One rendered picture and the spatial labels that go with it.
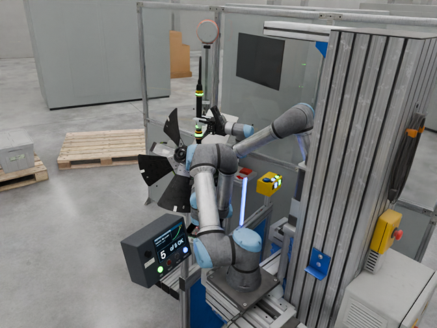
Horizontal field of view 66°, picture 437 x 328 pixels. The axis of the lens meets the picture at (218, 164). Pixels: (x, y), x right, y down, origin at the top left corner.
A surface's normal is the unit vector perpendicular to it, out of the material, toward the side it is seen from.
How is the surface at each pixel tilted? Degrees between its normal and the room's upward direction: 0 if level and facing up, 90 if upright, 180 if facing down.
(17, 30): 90
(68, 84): 90
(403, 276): 0
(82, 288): 0
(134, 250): 90
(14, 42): 90
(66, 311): 0
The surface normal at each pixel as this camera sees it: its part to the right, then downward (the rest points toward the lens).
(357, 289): 0.04, -0.90
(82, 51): 0.52, 0.40
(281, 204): -0.60, 0.33
